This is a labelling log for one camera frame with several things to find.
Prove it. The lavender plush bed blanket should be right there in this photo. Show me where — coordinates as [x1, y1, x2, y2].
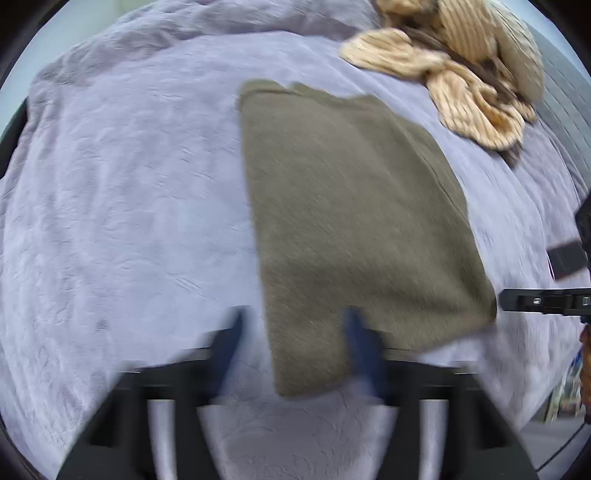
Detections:
[1, 1, 587, 479]

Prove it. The cream striped garment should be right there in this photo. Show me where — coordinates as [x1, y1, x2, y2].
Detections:
[339, 0, 536, 152]

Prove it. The black pillow at bedside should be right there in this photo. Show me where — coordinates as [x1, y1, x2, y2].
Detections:
[0, 99, 28, 178]

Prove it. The olive brown knit sweater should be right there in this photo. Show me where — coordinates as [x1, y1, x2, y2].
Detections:
[238, 80, 497, 397]

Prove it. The black smartphone red case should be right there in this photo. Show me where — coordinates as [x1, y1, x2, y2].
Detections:
[547, 241, 588, 281]

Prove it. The grey quilted mattress cover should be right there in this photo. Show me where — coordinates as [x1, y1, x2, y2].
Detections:
[529, 26, 590, 197]

